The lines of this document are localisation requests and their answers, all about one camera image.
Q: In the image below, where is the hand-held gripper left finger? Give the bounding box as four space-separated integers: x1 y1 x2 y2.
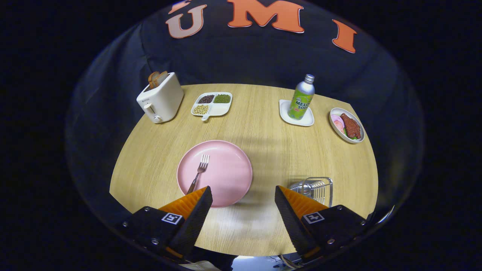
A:
120 186 213 260

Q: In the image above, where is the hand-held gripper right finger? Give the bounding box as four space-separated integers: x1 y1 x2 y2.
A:
275 185 371 260

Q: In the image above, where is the metal fork with wooden handle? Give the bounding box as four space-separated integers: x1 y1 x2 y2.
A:
186 154 210 195

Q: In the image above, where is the pink round plate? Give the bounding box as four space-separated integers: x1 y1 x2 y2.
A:
177 140 253 209

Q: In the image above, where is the white square coaster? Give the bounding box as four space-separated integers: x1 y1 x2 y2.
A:
279 99 315 127

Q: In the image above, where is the red-brown meat piece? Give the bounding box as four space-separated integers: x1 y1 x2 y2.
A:
340 113 362 140

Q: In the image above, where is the white divided dish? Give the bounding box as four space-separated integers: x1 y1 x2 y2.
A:
191 92 233 121

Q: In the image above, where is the green soda bottle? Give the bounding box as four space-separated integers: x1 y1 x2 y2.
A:
287 74 315 120

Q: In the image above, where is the white oval plate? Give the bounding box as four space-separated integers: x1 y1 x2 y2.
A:
329 108 365 144

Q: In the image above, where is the white toaster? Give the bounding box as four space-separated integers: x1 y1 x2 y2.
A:
136 72 185 124

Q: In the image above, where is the metal wire basket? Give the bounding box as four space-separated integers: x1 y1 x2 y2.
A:
288 177 334 208

